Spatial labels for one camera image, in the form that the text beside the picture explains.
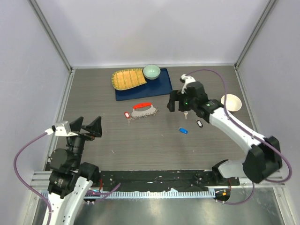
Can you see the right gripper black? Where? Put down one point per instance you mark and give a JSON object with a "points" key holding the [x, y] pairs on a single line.
{"points": [[175, 96]]}

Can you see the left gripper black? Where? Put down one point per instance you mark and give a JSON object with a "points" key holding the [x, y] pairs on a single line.
{"points": [[94, 128]]}

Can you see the blue key tag with key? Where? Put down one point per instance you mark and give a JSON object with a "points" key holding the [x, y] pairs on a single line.
{"points": [[182, 130]]}

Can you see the red keyring holder with rings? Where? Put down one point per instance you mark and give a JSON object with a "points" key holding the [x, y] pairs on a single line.
{"points": [[143, 110]]}

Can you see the red key tag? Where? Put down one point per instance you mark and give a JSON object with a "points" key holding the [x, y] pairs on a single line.
{"points": [[127, 115]]}

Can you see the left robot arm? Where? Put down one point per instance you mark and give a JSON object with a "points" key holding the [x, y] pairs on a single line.
{"points": [[70, 178]]}

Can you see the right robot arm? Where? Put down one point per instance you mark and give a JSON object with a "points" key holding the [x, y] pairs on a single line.
{"points": [[262, 154]]}

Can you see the blue tray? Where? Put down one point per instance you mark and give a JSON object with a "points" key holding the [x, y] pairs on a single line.
{"points": [[157, 87]]}

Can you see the black key tag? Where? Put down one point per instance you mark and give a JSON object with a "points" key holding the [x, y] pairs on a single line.
{"points": [[199, 123]]}

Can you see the green bowl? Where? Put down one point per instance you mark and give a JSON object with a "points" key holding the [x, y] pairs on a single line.
{"points": [[151, 72]]}

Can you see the yellow woven basket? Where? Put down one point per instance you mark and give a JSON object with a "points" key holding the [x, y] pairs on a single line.
{"points": [[128, 78]]}

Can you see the cream bowl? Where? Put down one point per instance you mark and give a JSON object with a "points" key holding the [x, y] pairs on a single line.
{"points": [[232, 102]]}

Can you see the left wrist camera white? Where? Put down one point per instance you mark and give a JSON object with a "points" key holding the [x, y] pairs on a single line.
{"points": [[61, 129]]}

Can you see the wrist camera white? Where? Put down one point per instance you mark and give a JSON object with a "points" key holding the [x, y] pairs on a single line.
{"points": [[186, 79], [61, 129]]}

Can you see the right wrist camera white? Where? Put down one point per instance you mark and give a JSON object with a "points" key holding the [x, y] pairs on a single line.
{"points": [[186, 79]]}

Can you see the white cable duct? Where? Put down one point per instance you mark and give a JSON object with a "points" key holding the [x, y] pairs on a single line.
{"points": [[162, 195]]}

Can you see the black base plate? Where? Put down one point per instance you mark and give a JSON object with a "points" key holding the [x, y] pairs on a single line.
{"points": [[164, 180]]}

